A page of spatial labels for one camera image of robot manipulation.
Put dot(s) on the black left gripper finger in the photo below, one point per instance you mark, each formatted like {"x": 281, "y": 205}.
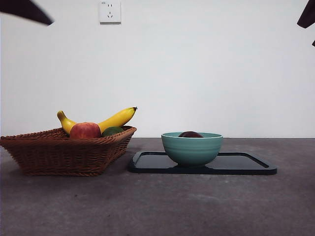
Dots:
{"x": 24, "y": 8}

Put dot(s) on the dark purple plum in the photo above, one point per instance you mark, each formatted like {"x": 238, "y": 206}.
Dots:
{"x": 190, "y": 134}

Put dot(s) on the teal ribbed bowl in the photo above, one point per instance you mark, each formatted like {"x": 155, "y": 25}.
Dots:
{"x": 192, "y": 152}

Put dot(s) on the red yellow apple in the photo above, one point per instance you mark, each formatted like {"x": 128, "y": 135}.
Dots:
{"x": 86, "y": 130}

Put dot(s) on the yellow banana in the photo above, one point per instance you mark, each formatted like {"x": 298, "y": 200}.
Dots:
{"x": 118, "y": 119}

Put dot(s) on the green lime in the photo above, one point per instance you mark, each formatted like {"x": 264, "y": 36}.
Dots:
{"x": 112, "y": 131}

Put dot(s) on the brown wicker basket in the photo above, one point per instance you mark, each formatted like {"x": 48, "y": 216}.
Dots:
{"x": 61, "y": 157}

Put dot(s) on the dark rectangular tray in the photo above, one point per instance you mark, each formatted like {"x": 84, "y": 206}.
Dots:
{"x": 152, "y": 164}

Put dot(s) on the white wall power socket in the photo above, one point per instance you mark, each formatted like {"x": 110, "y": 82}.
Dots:
{"x": 110, "y": 12}

